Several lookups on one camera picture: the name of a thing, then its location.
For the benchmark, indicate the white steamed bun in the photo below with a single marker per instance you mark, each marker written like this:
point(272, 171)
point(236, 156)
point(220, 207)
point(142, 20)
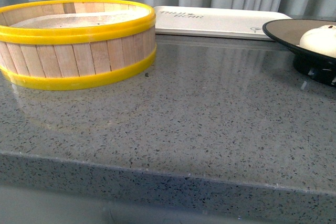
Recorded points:
point(320, 40)

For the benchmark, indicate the wooden steamer with yellow rims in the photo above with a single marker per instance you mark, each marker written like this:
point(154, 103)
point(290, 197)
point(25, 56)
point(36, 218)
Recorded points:
point(75, 58)

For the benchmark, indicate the brown plate with black rim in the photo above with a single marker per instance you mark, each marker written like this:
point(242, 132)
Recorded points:
point(319, 67)

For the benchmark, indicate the white rectangular tray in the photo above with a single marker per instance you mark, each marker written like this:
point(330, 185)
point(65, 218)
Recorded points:
point(213, 22)

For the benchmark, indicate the white steamer liner cloth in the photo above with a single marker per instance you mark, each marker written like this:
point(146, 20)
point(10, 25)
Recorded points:
point(81, 19)

